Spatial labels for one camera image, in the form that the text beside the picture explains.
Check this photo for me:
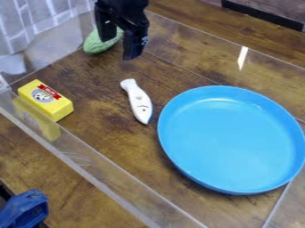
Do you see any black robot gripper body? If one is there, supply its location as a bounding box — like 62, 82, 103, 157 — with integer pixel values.
94, 0, 148, 30

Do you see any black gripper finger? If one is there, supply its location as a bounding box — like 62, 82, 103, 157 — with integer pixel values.
123, 27, 148, 61
94, 9, 116, 42

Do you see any white toy fish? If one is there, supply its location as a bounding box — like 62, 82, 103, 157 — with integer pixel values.
120, 78, 152, 125

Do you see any blue round plastic tray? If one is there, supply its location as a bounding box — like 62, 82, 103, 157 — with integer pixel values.
158, 85, 305, 195

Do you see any green bumpy toy vegetable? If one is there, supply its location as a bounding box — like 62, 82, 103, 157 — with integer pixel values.
83, 28, 123, 54

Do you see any grey checkered cloth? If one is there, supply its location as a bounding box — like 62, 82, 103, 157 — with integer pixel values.
0, 0, 96, 56

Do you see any yellow toy butter box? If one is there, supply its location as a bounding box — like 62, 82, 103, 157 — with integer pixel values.
17, 79, 74, 122

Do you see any black bar in background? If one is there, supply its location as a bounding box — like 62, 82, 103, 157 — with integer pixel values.
222, 0, 305, 32

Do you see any clear acrylic enclosure wall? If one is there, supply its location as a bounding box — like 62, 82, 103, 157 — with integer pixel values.
0, 0, 305, 228

